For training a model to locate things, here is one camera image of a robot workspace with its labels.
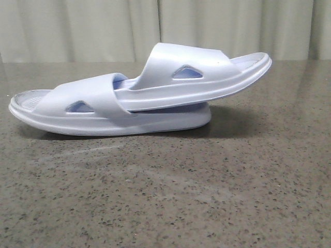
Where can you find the light blue slipper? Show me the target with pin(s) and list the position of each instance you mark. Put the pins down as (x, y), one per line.
(89, 107)
(176, 75)

